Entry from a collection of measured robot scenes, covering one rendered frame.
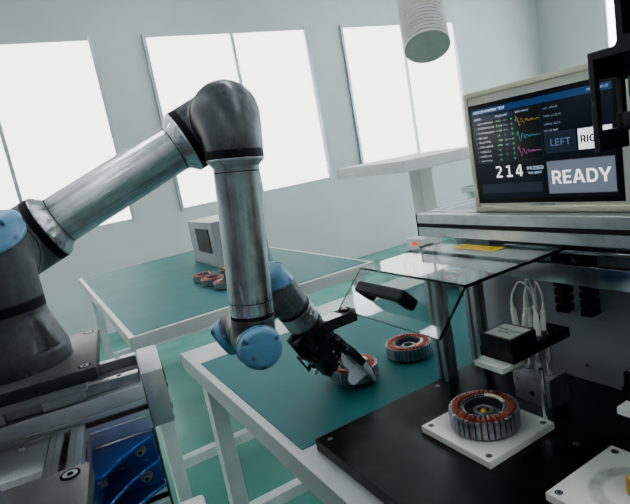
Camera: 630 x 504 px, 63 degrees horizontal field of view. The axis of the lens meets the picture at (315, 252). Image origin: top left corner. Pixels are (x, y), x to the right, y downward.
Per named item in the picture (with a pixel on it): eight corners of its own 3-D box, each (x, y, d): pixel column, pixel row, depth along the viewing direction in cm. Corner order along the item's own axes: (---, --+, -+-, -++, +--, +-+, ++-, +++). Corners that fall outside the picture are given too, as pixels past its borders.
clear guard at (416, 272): (439, 341, 66) (432, 297, 65) (338, 310, 87) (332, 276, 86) (592, 274, 81) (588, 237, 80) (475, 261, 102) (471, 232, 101)
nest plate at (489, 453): (490, 469, 76) (489, 462, 76) (422, 432, 89) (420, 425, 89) (555, 428, 83) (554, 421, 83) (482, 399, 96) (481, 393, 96)
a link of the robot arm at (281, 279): (240, 280, 104) (272, 252, 105) (269, 316, 109) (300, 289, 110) (252, 293, 97) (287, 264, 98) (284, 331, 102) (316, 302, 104)
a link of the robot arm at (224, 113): (268, 65, 80) (298, 366, 87) (253, 79, 90) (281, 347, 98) (192, 67, 76) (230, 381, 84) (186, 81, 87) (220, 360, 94)
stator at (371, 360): (356, 391, 111) (354, 375, 111) (321, 381, 120) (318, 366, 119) (389, 372, 119) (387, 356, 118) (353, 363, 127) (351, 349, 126)
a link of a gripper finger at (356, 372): (364, 398, 112) (331, 372, 112) (377, 376, 115) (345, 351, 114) (370, 397, 109) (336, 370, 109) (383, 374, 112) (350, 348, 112)
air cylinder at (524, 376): (551, 410, 88) (548, 380, 87) (515, 396, 95) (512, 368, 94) (570, 399, 91) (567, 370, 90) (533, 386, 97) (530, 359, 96)
